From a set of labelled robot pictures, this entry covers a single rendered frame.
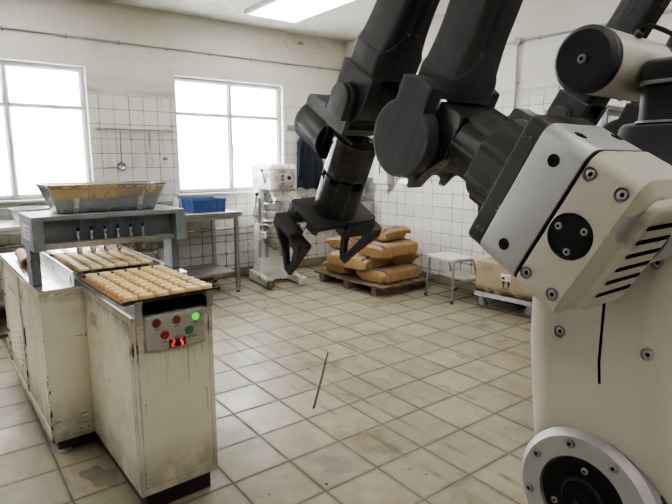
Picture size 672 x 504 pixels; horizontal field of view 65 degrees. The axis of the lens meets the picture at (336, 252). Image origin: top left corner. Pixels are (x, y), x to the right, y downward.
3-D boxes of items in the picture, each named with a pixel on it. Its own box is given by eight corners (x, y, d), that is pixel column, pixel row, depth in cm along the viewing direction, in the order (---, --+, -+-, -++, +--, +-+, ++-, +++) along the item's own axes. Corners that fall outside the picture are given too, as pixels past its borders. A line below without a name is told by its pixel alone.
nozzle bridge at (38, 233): (24, 279, 268) (17, 212, 262) (164, 262, 312) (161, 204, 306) (37, 291, 242) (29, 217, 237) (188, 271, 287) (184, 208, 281)
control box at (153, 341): (144, 350, 207) (142, 316, 205) (202, 338, 222) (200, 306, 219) (147, 353, 204) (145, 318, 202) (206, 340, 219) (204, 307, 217)
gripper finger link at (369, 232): (303, 252, 78) (319, 198, 73) (341, 245, 83) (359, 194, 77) (328, 281, 74) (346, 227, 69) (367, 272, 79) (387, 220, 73)
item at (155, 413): (95, 446, 269) (80, 274, 254) (161, 425, 290) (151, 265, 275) (142, 518, 215) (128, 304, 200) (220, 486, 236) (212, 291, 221)
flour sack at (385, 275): (381, 286, 563) (382, 272, 561) (354, 279, 594) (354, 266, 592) (425, 276, 610) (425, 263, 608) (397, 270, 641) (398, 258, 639)
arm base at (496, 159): (604, 127, 45) (533, 239, 52) (533, 86, 50) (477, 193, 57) (546, 122, 40) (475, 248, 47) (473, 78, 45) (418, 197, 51)
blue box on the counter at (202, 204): (193, 213, 559) (192, 199, 557) (181, 211, 582) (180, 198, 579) (227, 210, 584) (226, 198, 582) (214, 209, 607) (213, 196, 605)
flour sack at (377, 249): (379, 261, 558) (379, 245, 555) (351, 256, 589) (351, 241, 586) (422, 253, 606) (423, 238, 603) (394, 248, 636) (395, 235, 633)
